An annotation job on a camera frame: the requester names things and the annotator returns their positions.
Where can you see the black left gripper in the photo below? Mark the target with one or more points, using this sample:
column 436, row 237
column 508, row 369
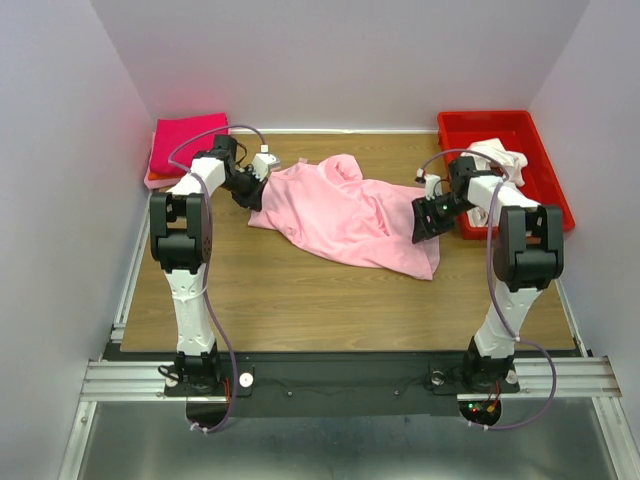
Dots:
column 253, row 199

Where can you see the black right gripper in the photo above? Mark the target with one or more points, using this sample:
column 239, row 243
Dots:
column 426, row 229

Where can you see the light pink t-shirt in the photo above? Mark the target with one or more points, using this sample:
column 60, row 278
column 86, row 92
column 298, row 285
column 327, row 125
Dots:
column 330, row 210

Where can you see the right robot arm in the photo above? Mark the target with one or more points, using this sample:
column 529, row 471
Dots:
column 524, row 255

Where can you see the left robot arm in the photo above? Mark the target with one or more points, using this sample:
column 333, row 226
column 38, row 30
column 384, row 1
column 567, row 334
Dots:
column 181, row 241

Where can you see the folded orange t-shirt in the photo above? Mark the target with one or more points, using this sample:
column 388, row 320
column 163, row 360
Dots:
column 151, row 176

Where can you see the white crumpled t-shirt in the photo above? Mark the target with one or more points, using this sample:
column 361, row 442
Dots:
column 514, row 162

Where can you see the red plastic bin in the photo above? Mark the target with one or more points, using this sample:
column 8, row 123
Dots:
column 517, row 132

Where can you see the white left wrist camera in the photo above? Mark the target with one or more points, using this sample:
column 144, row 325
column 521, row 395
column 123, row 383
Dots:
column 263, row 164

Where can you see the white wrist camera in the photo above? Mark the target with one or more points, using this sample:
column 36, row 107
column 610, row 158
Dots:
column 432, row 184
column 263, row 164

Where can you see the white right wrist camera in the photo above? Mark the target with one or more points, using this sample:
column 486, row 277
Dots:
column 432, row 184

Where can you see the aluminium frame rail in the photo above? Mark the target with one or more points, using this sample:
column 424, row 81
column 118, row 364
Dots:
column 590, row 377

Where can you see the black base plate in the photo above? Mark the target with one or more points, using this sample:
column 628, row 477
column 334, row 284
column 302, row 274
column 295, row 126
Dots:
column 339, row 384

